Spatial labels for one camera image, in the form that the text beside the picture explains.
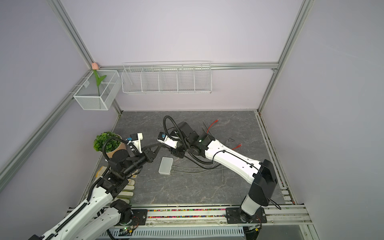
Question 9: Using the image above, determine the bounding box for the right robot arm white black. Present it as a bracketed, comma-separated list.
[158, 122, 278, 223]

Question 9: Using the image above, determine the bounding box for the yellow white work glove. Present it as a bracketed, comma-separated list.
[94, 166, 137, 204]

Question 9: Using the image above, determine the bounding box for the white network switch box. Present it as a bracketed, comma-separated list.
[159, 157, 174, 176]

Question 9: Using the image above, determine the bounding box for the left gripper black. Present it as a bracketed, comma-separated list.
[122, 142, 162, 178]

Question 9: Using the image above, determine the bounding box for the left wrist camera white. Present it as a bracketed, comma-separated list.
[126, 133, 143, 155]

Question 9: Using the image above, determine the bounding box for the green potted plant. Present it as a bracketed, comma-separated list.
[94, 132, 127, 159]

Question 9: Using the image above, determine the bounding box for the pink tulip artificial flower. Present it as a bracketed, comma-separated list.
[92, 63, 107, 97]

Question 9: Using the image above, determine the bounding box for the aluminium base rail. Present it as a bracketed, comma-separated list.
[133, 205, 313, 228]

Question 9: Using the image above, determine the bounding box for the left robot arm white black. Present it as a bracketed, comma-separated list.
[30, 144, 162, 240]

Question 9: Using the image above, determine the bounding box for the white wire wall shelf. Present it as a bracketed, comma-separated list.
[121, 61, 213, 94]

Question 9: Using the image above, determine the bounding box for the red ethernet cable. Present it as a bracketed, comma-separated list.
[205, 119, 243, 151]

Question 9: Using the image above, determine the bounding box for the white mesh wall basket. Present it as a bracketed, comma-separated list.
[74, 70, 122, 111]

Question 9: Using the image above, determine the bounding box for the black cable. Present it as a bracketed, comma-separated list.
[161, 143, 223, 171]

